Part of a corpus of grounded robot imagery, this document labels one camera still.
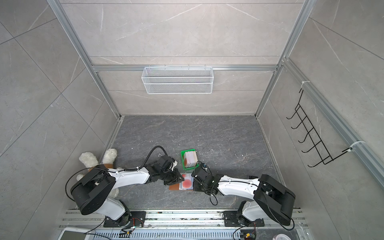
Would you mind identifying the brown leather card holder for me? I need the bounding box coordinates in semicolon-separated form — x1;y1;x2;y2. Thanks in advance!
169;173;194;191

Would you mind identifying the pink red credit card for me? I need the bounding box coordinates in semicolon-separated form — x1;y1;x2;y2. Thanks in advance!
180;173;194;190

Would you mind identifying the green plastic card bin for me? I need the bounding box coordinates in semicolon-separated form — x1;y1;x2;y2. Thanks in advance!
181;149;199;171

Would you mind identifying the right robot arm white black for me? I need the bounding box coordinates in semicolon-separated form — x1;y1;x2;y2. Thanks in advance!
192;165;296;231

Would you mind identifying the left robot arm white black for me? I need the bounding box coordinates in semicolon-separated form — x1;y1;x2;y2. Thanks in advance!
70;155;184;227

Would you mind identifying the stack of cards in bin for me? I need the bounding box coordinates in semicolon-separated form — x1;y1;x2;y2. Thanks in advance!
183;151;198;168

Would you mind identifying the white teddy bear brown shirt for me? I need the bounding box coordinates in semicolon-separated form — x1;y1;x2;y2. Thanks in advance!
76;149;119;199

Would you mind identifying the white tablet device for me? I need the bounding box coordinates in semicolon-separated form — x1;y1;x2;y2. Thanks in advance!
58;227;91;240

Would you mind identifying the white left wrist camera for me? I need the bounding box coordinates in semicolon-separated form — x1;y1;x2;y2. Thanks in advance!
169;159;178;172

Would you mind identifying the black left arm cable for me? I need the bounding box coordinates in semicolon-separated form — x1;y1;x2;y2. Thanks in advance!
136;145;169;172

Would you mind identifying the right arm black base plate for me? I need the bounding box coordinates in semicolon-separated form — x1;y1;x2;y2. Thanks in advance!
223;211;265;227

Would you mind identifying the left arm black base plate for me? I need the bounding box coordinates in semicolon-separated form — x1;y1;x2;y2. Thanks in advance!
103;211;147;228

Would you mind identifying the white wire mesh basket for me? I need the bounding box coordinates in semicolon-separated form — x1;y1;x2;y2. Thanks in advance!
142;67;214;95

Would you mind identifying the aluminium front rail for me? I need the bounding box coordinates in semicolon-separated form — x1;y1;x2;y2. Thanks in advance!
58;209;308;230

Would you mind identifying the black wire hook rack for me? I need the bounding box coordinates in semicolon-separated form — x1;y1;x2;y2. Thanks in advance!
286;89;353;168

